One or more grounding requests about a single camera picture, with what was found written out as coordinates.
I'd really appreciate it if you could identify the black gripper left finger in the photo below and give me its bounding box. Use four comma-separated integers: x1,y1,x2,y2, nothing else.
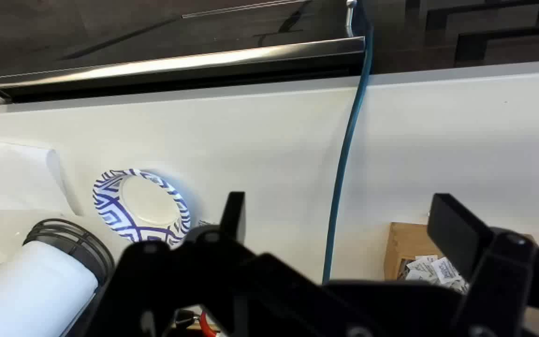
218,192,244,242

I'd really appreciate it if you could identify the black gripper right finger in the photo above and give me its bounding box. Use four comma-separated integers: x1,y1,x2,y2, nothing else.
426,194,493,282

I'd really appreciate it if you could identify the blue patterned paper bowl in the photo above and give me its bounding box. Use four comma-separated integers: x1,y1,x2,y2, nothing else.
91,169,192,248

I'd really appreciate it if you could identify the cardboard box of sugar packets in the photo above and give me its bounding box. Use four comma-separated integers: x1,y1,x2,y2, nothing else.
383,224,467,295

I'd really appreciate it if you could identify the white paper towel roll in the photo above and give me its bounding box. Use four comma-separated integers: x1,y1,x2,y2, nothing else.
0,242,98,337

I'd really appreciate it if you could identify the black wire towel holder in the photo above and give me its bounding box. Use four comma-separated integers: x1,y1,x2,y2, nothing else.
23,218,113,287

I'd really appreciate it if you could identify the blue cable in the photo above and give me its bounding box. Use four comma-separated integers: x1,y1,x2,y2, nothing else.
319,0,375,287

